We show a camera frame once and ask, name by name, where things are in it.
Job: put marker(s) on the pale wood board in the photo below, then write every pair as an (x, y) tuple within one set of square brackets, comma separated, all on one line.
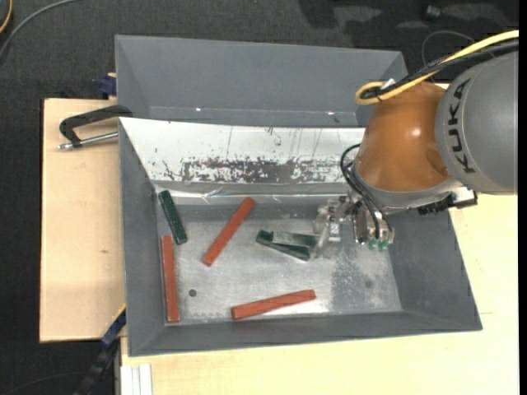
[(80, 220)]

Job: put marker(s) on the grey metal bin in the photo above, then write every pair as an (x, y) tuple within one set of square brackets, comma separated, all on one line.
[(263, 76)]

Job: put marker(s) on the red-brown flat block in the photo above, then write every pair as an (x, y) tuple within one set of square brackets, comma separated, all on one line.
[(228, 232), (272, 305), (170, 280)]

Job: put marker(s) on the black cylinder on white bracket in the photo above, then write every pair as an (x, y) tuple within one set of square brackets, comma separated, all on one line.
[(449, 202)]

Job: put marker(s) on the dark green flat block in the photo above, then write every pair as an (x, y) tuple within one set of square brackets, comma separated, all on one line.
[(173, 217), (288, 243)]

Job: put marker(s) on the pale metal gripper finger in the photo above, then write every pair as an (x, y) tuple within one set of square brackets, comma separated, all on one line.
[(326, 242), (326, 216)]

